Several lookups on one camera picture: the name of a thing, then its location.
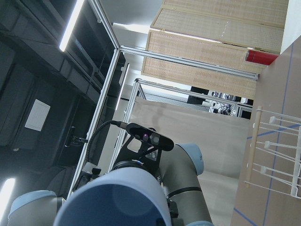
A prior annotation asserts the white wire cup holder rack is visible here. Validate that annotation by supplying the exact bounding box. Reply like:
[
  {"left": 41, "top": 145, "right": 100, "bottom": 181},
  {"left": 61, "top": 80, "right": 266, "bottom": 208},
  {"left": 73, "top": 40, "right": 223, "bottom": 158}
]
[{"left": 244, "top": 106, "right": 301, "bottom": 199}]

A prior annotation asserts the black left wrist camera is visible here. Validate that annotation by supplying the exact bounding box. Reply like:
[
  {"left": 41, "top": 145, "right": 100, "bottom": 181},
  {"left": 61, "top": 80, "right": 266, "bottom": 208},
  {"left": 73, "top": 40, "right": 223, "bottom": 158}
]
[{"left": 126, "top": 123, "right": 174, "bottom": 151}]

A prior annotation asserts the red cylinder bottle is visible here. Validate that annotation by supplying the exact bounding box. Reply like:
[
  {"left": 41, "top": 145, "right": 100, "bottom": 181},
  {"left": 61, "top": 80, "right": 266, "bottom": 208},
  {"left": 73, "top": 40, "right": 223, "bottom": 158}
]
[{"left": 245, "top": 50, "right": 279, "bottom": 66}]

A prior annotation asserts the light blue plastic cup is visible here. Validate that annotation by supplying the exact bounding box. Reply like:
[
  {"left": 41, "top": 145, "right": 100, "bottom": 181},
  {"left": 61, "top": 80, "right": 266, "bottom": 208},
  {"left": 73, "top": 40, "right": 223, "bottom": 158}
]
[{"left": 54, "top": 167, "right": 172, "bottom": 226}]

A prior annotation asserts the black frame mounted camera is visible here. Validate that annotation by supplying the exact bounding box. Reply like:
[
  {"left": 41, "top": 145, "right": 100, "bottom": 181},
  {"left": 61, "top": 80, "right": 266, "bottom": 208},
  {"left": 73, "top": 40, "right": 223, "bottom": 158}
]
[{"left": 64, "top": 126, "right": 88, "bottom": 147}]

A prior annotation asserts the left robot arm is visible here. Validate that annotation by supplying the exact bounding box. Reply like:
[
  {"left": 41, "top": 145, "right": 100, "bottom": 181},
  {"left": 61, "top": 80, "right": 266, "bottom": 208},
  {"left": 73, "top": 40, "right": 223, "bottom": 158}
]
[{"left": 8, "top": 144, "right": 213, "bottom": 226}]

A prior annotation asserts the wooden pegboard panel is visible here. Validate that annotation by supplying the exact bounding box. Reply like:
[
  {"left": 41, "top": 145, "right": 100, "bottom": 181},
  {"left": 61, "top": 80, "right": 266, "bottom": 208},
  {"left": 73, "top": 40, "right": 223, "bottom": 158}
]
[{"left": 142, "top": 0, "right": 288, "bottom": 99}]

